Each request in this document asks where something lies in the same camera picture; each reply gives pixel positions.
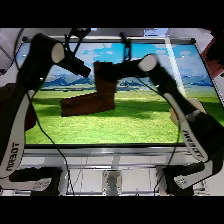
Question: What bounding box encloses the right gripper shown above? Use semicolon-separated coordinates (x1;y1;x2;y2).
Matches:
114;59;142;81

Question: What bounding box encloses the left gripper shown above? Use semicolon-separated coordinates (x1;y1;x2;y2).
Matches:
68;53;93;79

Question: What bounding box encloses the brown T-shirt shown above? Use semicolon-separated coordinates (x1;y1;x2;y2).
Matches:
60;60;118;118

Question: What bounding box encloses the white garment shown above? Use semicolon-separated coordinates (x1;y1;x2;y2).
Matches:
0;64;22;87

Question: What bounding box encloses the beige garment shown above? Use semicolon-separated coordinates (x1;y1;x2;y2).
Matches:
168;97;208;127

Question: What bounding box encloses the olive brown garment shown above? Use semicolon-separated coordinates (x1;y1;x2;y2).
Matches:
0;83;22;113

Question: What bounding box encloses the black cable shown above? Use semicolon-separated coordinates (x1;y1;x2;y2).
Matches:
30;91;73;197
150;126;184;197

